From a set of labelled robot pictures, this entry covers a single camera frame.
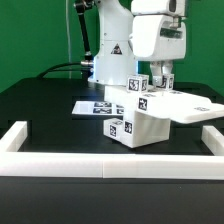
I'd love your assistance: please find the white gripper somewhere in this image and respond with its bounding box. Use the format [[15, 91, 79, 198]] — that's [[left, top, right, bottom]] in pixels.
[[130, 0, 186, 87]]

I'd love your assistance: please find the white chair back piece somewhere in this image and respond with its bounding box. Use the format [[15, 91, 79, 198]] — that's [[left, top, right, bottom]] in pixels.
[[103, 84, 224, 125]]

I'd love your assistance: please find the white chair seat piece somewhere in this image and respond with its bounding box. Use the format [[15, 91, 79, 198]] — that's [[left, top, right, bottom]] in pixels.
[[121, 111, 171, 148]]

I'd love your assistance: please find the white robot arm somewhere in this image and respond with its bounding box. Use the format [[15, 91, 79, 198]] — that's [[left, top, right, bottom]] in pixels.
[[90, 0, 187, 90]]

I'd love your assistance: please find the black cable on table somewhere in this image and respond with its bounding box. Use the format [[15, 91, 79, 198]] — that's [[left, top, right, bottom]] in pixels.
[[36, 62, 93, 79]]

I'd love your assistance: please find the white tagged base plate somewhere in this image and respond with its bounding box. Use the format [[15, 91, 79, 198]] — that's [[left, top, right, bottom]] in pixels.
[[72, 101, 124, 116]]

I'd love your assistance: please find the black hose behind robot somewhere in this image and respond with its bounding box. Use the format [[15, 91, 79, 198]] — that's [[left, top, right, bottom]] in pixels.
[[73, 0, 98, 68]]

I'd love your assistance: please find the white U-shaped fence frame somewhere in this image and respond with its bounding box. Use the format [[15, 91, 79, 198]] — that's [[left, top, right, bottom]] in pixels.
[[0, 121, 224, 180]]

